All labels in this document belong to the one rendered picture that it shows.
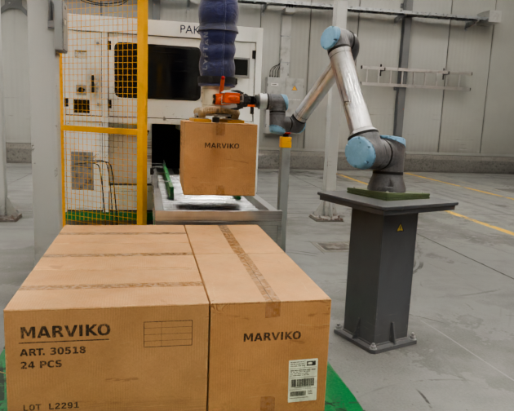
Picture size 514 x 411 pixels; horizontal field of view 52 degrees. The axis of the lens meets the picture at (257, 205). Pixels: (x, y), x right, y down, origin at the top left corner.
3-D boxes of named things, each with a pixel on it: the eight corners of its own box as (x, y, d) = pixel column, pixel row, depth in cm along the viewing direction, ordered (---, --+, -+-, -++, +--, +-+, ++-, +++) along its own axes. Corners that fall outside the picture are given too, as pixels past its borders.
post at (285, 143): (272, 281, 369) (279, 136, 353) (281, 280, 370) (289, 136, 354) (275, 284, 362) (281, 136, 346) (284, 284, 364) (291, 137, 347)
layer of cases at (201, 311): (66, 300, 275) (64, 224, 268) (254, 294, 295) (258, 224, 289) (8, 436, 160) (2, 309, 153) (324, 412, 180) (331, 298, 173)
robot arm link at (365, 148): (395, 163, 252) (354, 24, 268) (373, 161, 241) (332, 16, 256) (369, 174, 263) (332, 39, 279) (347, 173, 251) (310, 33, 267)
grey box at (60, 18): (59, 53, 339) (59, 4, 334) (68, 54, 340) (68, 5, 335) (55, 50, 320) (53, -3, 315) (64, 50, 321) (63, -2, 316)
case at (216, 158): (179, 181, 350) (180, 120, 344) (239, 182, 358) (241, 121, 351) (183, 195, 292) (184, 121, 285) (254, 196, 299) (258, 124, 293)
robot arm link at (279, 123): (291, 134, 301) (291, 112, 301) (276, 132, 293) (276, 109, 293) (280, 134, 308) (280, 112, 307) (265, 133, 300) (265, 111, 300)
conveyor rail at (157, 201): (151, 187, 511) (151, 168, 508) (156, 187, 512) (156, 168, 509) (154, 246, 288) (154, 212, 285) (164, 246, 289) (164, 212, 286)
